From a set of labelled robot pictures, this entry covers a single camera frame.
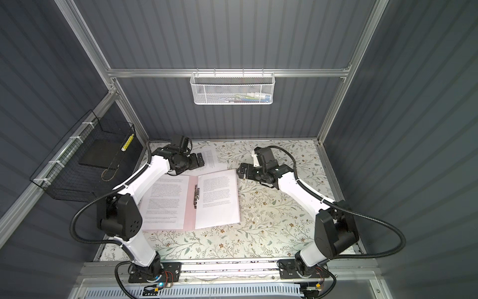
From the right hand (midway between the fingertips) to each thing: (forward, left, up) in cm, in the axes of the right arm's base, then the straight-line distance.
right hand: (246, 173), depth 85 cm
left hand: (+6, +25, 0) cm, 26 cm away
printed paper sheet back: (+20, +21, -16) cm, 33 cm away
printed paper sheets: (-8, +14, -13) cm, 21 cm away
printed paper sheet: (-10, +40, -12) cm, 43 cm away
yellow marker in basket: (+12, +53, +12) cm, 56 cm away
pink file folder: (-5, +27, -15) cm, 31 cm away
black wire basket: (-2, +63, +13) cm, 64 cm away
